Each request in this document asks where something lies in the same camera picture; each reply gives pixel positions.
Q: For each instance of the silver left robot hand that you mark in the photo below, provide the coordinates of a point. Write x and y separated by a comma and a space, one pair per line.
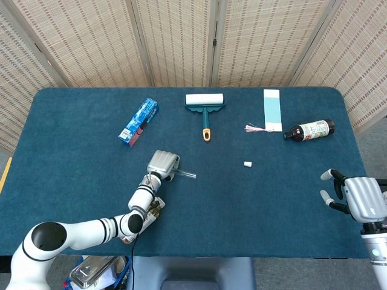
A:
163, 161

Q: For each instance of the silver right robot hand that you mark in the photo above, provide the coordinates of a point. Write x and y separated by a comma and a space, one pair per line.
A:
364, 196

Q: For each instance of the clear glass test tube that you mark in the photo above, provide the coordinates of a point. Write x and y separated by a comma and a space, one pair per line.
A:
189, 174

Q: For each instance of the small white cap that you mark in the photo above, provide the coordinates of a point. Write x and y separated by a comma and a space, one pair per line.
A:
248, 164

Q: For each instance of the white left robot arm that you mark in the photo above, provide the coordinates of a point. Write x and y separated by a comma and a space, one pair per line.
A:
84, 232

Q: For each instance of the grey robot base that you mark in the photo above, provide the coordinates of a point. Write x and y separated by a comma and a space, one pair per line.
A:
193, 272

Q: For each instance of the yellow tea bottle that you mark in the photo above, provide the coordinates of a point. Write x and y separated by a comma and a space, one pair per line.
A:
157, 207

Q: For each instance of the blue cookie box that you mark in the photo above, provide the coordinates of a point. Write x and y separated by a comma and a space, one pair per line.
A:
137, 122

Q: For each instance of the teal lint roller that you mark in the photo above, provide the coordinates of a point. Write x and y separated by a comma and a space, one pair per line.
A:
205, 101

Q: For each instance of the blue tablecloth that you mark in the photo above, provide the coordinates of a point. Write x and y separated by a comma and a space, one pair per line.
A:
226, 205

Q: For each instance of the dark sauce bottle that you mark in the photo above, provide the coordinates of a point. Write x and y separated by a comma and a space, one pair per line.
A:
311, 130

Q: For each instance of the light blue tasselled bookmark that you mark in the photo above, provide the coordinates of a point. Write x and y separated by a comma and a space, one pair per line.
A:
272, 110

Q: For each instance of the blue plastic crate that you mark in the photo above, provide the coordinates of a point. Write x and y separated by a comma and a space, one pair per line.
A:
123, 276

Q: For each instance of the black screen hinge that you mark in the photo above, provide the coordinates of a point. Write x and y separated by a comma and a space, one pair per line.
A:
215, 42

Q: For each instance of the woven folding screen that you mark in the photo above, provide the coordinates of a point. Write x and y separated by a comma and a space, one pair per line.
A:
90, 45

